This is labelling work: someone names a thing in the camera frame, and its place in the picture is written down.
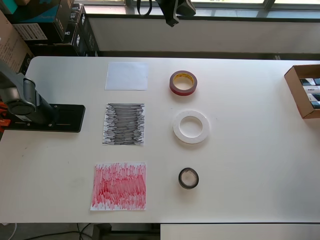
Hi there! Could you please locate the white floor cable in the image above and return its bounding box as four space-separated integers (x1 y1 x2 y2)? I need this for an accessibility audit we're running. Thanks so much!
0 221 18 240

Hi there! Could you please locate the open cardboard box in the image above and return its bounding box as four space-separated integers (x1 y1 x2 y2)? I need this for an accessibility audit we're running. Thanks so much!
284 64 320 120

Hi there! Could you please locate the black scribbled paper sheet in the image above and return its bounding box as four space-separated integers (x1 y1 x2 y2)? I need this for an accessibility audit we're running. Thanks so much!
101 102 146 147

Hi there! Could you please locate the black box white label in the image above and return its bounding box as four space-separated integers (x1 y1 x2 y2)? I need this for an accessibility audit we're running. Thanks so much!
12 3 78 47

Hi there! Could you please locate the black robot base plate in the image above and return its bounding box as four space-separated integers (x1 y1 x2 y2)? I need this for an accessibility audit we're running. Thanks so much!
4 104 86 133

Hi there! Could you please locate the red tape roll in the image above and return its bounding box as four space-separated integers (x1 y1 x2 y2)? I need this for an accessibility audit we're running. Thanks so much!
169 70 198 97

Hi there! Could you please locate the blank white paper sheet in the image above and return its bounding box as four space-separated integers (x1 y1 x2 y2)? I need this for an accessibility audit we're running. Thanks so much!
104 61 149 91

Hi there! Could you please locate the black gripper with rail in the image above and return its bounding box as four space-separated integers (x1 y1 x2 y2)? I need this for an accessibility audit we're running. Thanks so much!
156 0 197 28

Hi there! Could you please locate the dark table leg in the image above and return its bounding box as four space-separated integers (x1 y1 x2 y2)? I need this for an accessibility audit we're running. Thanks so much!
92 223 113 240

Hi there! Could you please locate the black monitor carton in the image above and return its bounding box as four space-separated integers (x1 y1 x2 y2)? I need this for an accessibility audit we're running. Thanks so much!
24 9 101 58

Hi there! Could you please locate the orange clamp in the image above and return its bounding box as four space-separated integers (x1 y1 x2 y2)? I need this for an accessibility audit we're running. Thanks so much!
0 101 12 128

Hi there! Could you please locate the black floor cable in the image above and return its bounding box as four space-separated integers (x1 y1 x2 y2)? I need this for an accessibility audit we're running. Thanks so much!
19 222 95 240

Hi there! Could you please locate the teal and navy printed box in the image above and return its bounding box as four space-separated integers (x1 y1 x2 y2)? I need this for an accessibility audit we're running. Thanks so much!
0 0 63 25

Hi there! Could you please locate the large GX760A cardboard box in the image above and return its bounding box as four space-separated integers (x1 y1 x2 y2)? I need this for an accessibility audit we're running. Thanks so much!
0 9 35 76

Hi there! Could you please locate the white tape roll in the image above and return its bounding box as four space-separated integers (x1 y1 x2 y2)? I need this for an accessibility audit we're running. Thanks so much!
171 109 211 145

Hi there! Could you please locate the dark window frame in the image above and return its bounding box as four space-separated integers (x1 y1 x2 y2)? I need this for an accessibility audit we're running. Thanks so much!
123 0 320 20

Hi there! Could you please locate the black tape roll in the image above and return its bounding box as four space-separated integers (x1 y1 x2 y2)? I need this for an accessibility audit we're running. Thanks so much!
178 167 200 190

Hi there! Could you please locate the red scribbled paper sheet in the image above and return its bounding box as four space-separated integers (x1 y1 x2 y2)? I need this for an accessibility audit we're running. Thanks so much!
89 161 147 212

